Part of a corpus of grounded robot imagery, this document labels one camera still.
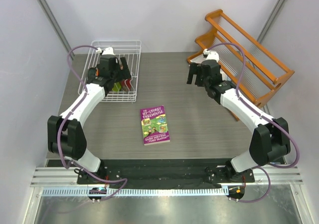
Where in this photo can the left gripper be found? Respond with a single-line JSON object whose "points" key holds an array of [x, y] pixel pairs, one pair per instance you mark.
{"points": [[125, 74]]}

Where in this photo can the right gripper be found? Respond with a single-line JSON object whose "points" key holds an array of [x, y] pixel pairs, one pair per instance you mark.
{"points": [[195, 68]]}

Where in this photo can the red floral plate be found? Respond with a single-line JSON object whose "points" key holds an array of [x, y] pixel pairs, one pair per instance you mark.
{"points": [[126, 84]]}

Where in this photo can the lime green plate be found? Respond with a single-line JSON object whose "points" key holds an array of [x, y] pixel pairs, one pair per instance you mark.
{"points": [[117, 87]]}

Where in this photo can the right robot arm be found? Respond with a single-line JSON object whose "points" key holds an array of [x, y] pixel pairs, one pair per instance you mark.
{"points": [[269, 140]]}

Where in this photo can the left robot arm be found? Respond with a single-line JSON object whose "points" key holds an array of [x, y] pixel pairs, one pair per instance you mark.
{"points": [[65, 132]]}

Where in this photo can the orange wooden rack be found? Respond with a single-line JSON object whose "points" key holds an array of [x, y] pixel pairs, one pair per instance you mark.
{"points": [[258, 72]]}

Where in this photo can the white paper packet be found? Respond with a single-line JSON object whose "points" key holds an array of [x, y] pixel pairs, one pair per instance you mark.
{"points": [[199, 58]]}

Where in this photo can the purple treehouse book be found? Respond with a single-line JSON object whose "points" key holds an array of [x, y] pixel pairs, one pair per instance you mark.
{"points": [[154, 125]]}

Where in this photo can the perforated metal strip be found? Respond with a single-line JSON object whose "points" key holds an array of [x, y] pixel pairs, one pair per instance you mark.
{"points": [[92, 192]]}

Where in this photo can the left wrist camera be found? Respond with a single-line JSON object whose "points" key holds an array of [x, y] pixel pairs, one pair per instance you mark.
{"points": [[106, 51]]}

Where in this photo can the white wire dish rack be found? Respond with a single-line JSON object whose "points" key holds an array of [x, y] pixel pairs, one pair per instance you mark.
{"points": [[131, 50]]}

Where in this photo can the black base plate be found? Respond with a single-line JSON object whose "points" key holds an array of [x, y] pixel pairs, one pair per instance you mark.
{"points": [[168, 174]]}

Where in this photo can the aluminium rail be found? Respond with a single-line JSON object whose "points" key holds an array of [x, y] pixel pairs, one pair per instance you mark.
{"points": [[58, 177]]}

